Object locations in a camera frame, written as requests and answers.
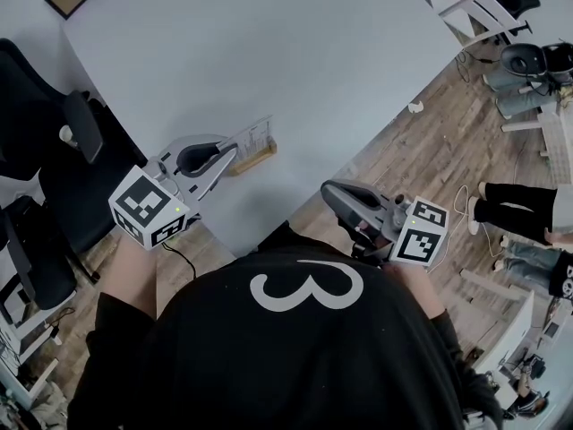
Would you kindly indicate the person's right forearm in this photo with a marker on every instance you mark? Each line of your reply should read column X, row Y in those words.
column 416, row 289

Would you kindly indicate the white printed card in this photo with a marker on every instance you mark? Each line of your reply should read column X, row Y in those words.
column 256, row 136

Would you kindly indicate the small black office chair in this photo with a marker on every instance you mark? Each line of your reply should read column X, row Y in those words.
column 40, row 267

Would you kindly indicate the person's black printed sweater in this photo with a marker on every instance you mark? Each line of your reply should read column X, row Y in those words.
column 286, row 356

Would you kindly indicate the white table frame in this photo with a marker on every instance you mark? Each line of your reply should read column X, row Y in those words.
column 553, row 141

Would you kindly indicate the white light bulb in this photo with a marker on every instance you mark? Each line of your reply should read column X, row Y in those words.
column 68, row 135

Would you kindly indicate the white paper scrap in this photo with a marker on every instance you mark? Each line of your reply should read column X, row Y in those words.
column 416, row 107

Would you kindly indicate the white power strip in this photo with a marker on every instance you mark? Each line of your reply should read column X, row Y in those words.
column 54, row 332

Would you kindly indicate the white folding chair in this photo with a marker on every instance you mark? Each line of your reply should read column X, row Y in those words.
column 485, row 14

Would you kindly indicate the white side desk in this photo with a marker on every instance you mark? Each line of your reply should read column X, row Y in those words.
column 510, row 325

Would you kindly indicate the large black office chair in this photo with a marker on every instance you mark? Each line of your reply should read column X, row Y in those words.
column 31, row 119

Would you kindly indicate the person's left forearm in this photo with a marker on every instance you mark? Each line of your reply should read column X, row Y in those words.
column 132, row 280

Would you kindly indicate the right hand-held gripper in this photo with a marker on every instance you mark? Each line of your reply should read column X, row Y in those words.
column 416, row 240

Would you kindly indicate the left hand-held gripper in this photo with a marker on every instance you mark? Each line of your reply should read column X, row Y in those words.
column 147, row 204

